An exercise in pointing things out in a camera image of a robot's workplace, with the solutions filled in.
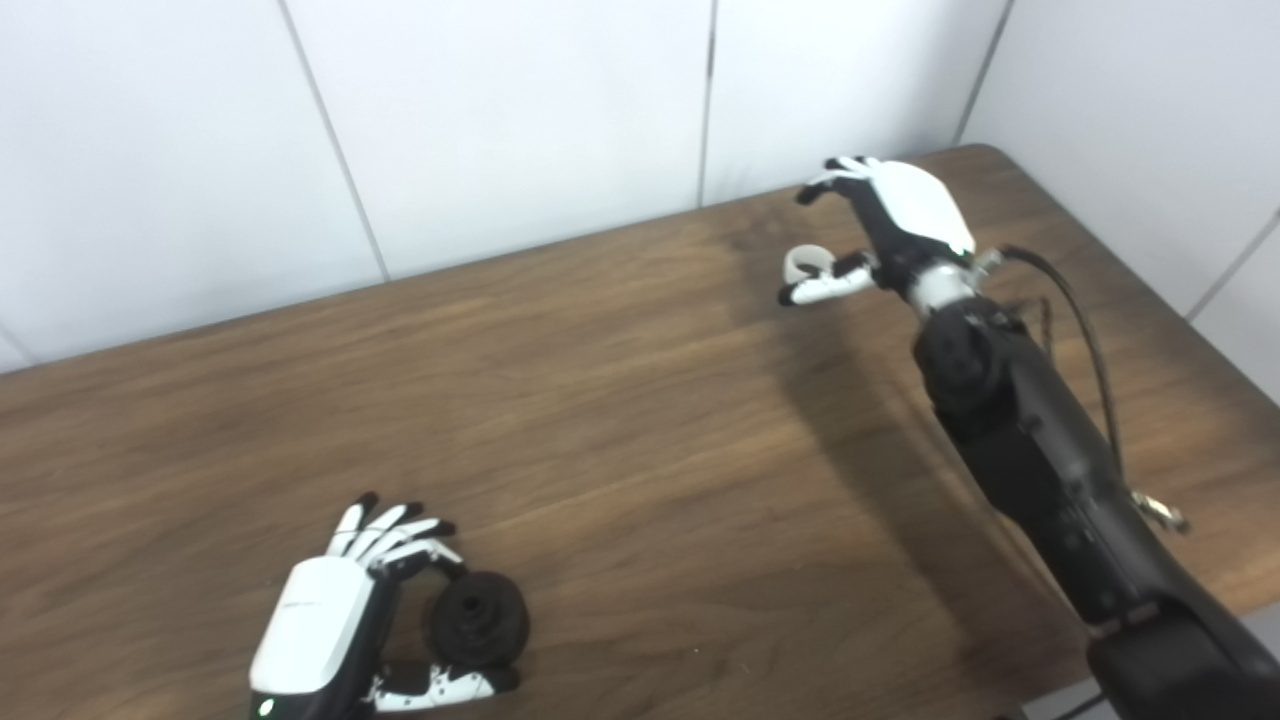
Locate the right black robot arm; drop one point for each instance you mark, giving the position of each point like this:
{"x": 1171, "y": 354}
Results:
{"x": 1040, "y": 450}

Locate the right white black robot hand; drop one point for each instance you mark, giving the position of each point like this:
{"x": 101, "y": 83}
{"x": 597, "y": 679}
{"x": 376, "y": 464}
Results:
{"x": 915, "y": 215}

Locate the round black part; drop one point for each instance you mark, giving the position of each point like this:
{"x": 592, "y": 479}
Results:
{"x": 480, "y": 620}

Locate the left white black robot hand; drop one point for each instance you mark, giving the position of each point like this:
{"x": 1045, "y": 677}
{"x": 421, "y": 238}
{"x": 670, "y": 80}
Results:
{"x": 310, "y": 630}

